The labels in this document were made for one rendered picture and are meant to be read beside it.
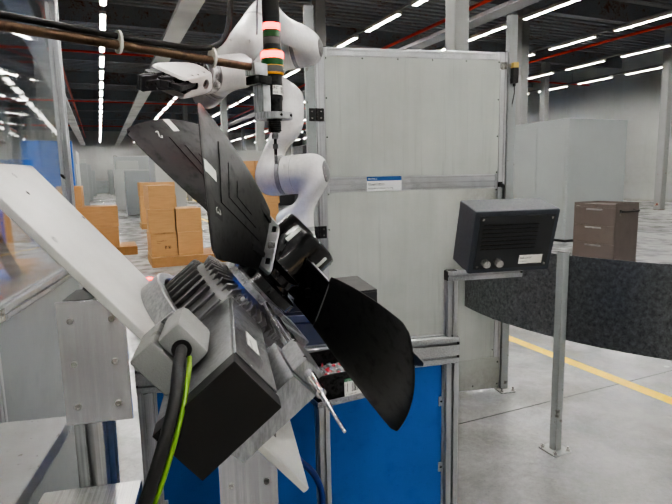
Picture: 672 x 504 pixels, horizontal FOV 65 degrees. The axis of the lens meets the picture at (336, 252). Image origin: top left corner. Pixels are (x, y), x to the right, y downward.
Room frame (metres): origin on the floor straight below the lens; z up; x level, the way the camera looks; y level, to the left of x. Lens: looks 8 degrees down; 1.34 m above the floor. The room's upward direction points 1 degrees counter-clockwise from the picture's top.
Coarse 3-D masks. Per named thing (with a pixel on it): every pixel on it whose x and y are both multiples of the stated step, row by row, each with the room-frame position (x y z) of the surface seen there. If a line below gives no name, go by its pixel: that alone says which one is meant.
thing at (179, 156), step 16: (128, 128) 0.93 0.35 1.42; (144, 128) 0.96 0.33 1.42; (160, 128) 0.99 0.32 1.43; (192, 128) 1.07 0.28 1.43; (144, 144) 0.93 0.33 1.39; (160, 144) 0.96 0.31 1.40; (176, 144) 0.99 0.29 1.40; (192, 144) 1.02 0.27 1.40; (160, 160) 0.94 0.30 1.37; (176, 160) 0.96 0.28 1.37; (192, 160) 0.98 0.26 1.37; (176, 176) 0.94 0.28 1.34; (192, 176) 0.96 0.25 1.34; (192, 192) 0.94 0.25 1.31
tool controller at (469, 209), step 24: (480, 216) 1.45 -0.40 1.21; (504, 216) 1.47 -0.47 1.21; (528, 216) 1.48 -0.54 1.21; (552, 216) 1.50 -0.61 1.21; (456, 240) 1.57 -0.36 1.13; (480, 240) 1.47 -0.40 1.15; (504, 240) 1.48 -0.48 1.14; (528, 240) 1.50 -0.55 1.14; (552, 240) 1.52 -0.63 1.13; (480, 264) 1.49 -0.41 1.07; (504, 264) 1.51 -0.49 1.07; (528, 264) 1.52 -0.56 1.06
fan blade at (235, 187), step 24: (216, 144) 0.72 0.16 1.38; (216, 168) 0.69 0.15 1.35; (240, 168) 0.78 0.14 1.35; (216, 192) 0.67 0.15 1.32; (240, 192) 0.75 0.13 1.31; (240, 216) 0.74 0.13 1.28; (264, 216) 0.84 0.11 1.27; (216, 240) 0.63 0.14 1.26; (240, 240) 0.74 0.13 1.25; (264, 240) 0.84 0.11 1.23; (240, 264) 0.74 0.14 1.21
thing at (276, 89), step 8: (272, 80) 1.03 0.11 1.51; (280, 80) 1.04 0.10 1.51; (272, 88) 1.03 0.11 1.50; (280, 88) 1.04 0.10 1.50; (272, 96) 1.03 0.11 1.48; (280, 96) 1.04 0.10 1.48; (272, 104) 1.03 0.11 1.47; (280, 104) 1.04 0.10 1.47; (272, 120) 1.04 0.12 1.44; (280, 120) 1.04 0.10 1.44; (272, 128) 1.04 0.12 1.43; (280, 128) 1.04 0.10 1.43
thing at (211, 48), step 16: (0, 16) 0.72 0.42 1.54; (16, 16) 0.73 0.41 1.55; (80, 32) 0.79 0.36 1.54; (96, 32) 0.80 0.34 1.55; (112, 32) 0.82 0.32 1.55; (224, 32) 0.97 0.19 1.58; (176, 48) 0.90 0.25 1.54; (192, 48) 0.92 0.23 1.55; (208, 48) 0.94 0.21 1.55; (208, 64) 0.96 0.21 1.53
